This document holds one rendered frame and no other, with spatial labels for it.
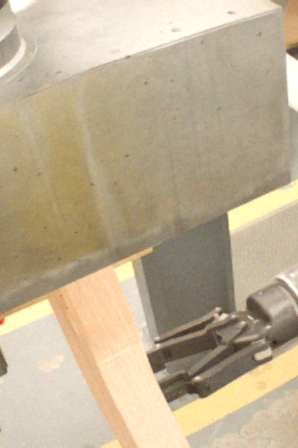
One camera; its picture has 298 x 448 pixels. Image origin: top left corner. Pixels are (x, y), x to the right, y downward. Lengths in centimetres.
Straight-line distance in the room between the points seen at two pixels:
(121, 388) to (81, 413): 146
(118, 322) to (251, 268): 182
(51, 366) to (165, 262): 72
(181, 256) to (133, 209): 123
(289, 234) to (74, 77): 214
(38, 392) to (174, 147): 178
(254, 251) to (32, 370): 93
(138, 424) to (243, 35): 37
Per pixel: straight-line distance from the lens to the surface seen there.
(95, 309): 52
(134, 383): 58
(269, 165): 45
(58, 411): 206
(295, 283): 77
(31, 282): 41
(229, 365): 70
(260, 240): 243
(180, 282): 169
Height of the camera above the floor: 168
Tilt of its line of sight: 41 degrees down
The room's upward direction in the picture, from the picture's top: 11 degrees counter-clockwise
